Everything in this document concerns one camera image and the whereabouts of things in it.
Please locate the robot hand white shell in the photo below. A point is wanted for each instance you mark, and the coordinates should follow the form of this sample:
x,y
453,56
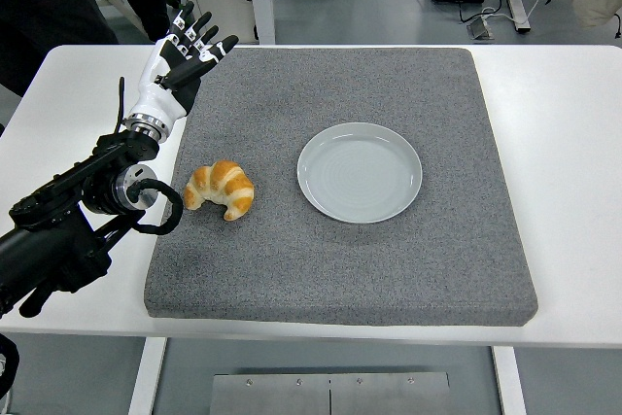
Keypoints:
x,y
158,101

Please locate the golden croissant bread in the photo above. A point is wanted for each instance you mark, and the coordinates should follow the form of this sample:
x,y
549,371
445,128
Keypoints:
x,y
228,186

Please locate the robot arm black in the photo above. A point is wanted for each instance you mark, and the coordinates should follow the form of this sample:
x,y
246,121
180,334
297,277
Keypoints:
x,y
53,235

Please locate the grey round plate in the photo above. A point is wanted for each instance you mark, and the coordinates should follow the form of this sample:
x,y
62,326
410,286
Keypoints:
x,y
359,174

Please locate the grey metal plate with screws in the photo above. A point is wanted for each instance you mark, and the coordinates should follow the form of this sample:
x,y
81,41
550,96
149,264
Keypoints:
x,y
291,395

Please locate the person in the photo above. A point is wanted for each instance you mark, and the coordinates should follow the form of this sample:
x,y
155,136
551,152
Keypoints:
x,y
44,11

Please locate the grey speckled mat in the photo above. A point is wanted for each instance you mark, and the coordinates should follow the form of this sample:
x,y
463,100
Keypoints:
x,y
340,269

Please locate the white table leg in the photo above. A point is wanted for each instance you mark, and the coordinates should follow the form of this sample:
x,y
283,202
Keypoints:
x,y
146,376
510,381

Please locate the grey power adapter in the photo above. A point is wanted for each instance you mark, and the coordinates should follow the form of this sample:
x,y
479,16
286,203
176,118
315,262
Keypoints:
x,y
480,28

